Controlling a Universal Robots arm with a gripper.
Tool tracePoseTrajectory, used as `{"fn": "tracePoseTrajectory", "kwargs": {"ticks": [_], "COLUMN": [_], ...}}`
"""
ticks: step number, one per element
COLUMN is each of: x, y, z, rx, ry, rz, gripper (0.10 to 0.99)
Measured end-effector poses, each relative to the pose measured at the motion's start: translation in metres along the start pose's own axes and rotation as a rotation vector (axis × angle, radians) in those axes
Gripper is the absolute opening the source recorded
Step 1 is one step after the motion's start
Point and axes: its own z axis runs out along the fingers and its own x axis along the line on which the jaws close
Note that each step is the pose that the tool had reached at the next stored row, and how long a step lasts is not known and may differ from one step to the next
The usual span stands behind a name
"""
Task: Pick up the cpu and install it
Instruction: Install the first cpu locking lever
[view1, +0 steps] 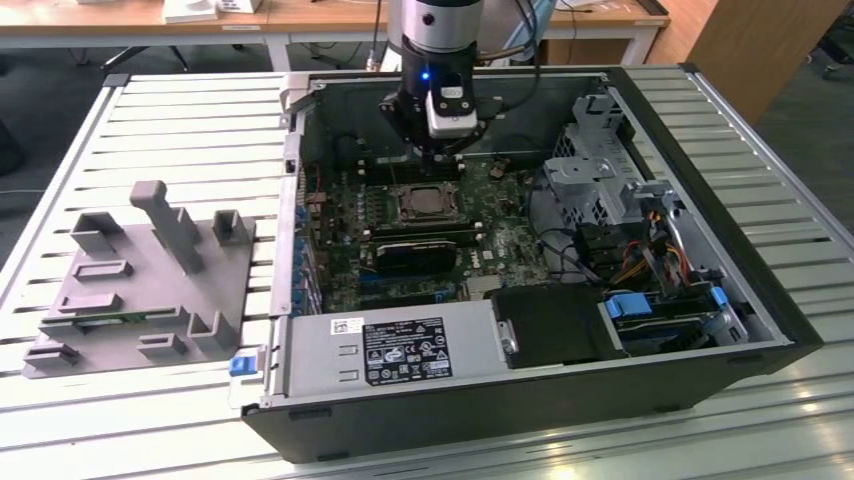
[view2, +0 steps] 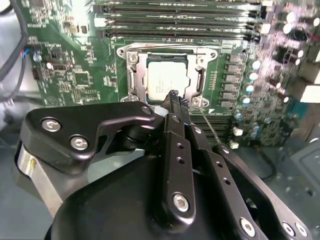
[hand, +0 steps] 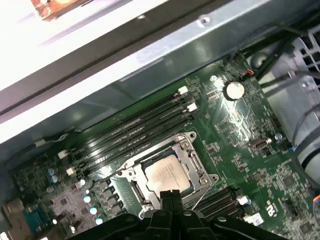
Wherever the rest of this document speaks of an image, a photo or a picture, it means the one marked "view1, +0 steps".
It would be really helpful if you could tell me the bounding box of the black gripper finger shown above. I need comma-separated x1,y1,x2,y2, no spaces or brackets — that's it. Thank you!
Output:
441,97,505,177
378,92,445,177

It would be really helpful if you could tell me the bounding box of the silver green CPU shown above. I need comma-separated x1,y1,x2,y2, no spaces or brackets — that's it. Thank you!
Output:
407,189,446,214

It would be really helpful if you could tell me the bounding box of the CPU socket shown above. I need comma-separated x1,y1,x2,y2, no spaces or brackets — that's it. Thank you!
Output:
394,182,466,224

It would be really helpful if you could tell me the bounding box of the metal disk bay cage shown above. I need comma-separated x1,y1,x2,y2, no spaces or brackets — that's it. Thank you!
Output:
541,82,686,227

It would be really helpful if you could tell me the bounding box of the wooden desk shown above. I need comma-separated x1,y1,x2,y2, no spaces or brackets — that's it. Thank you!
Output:
0,0,273,71
266,0,673,71

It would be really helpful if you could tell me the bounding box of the black graphics card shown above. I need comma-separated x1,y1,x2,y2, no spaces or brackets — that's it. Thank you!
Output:
373,240,462,275

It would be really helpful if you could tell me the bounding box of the green motherboard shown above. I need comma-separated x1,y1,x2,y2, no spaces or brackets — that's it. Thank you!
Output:
297,158,560,317

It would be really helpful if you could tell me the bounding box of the white cardboard box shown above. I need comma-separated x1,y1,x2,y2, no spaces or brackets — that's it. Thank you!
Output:
163,0,222,25

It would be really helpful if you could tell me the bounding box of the wooden cabinet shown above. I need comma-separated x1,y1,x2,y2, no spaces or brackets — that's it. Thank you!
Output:
645,0,854,126

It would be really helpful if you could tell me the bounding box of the black plastic drive cover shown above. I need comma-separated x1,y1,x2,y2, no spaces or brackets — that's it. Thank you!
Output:
490,287,629,370

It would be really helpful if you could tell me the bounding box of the blue disk carrier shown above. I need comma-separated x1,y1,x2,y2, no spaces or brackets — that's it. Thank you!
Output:
598,292,710,357

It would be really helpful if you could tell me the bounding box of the grey power supply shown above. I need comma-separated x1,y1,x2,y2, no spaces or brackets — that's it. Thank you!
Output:
265,301,510,401

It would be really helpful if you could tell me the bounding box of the grey parts rack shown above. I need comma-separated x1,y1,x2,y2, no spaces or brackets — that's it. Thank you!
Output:
19,179,261,381

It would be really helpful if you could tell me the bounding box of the black office chair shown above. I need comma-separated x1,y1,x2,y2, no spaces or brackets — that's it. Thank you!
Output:
817,24,854,81

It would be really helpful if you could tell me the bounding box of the green RAM stick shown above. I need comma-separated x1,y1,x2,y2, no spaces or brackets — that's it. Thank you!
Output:
74,310,177,331

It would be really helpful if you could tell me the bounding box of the black PC case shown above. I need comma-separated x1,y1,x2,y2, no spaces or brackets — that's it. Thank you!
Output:
226,62,824,464

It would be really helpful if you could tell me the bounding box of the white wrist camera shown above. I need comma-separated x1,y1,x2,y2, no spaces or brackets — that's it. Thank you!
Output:
425,71,484,140

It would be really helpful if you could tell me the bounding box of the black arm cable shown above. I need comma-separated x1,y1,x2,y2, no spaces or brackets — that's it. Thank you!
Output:
497,0,544,119

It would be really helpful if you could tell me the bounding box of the yellow red wire bundle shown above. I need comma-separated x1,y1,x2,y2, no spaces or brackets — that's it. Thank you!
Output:
617,238,690,289

